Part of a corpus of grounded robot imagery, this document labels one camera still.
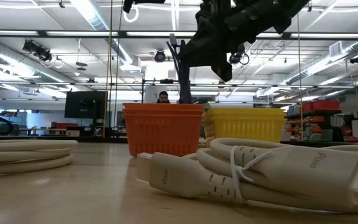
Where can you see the person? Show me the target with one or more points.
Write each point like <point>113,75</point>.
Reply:
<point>163,96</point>

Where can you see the orange plastic basket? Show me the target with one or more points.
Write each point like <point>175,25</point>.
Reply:
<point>163,133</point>

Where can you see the red storage bin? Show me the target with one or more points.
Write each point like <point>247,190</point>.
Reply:
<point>326,105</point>

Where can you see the red box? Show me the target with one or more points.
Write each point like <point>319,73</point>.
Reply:
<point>64,125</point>

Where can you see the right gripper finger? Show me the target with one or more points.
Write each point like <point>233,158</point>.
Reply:
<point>197,54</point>

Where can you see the black storage shelf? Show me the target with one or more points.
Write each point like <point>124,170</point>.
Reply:
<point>314,113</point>

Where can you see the black overhead light beam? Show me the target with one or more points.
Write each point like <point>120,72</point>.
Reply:
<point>41,33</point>

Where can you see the silver ventilation duct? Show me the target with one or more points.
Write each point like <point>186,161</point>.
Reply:
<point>17,67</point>
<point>322,63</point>

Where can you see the black monitor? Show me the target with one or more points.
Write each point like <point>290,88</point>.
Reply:
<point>85,104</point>

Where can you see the small black ceiling camera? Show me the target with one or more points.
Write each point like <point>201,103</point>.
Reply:
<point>357,59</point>

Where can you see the round black ceiling camera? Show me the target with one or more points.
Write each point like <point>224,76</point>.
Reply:
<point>159,56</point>

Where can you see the yellow plastic basket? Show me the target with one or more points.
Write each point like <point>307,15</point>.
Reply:
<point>244,124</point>

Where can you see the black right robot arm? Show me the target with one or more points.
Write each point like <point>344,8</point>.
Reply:
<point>269,15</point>

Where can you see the black metal stand frame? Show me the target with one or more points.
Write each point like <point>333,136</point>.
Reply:
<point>166,81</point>

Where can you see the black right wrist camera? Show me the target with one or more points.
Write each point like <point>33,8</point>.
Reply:
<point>224,71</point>

